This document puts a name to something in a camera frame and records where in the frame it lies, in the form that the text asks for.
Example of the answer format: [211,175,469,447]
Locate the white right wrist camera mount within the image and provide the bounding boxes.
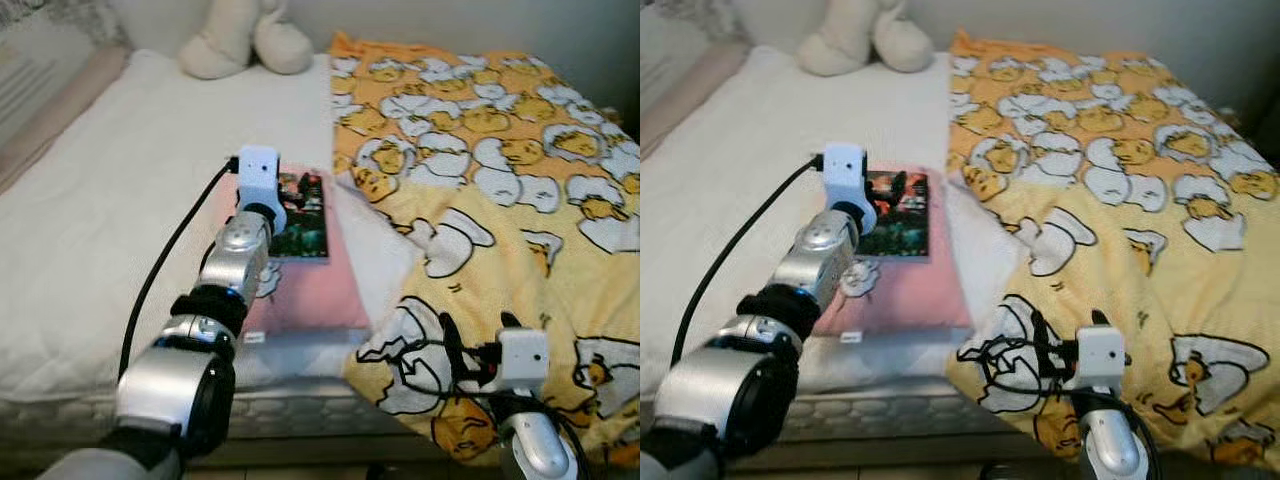
[1074,323,1129,392]
[496,326,551,394]

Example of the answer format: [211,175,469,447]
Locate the yellow duck print blanket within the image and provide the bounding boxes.
[329,31,641,471]
[944,29,1280,473]

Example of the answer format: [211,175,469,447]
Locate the white bed mattress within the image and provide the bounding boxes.
[0,46,441,466]
[640,44,1021,448]

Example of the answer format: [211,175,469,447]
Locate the dark cover book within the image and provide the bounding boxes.
[858,170,932,263]
[268,170,330,264]

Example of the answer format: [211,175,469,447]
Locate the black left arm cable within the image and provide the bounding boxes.
[671,153,827,367]
[119,156,242,382]

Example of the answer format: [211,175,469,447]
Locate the pink pillow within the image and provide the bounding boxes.
[214,165,373,337]
[812,165,974,337]

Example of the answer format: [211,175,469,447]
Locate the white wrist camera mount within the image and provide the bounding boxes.
[236,145,290,233]
[496,326,551,394]
[1074,323,1129,392]
[821,142,880,237]

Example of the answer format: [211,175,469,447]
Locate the beige padded bed side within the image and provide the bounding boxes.
[0,44,132,193]
[640,40,747,161]

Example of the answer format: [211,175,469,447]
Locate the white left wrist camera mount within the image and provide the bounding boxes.
[236,145,290,233]
[821,142,880,237]

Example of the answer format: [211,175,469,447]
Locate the cream plush toy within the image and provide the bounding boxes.
[179,0,314,80]
[797,0,936,78]

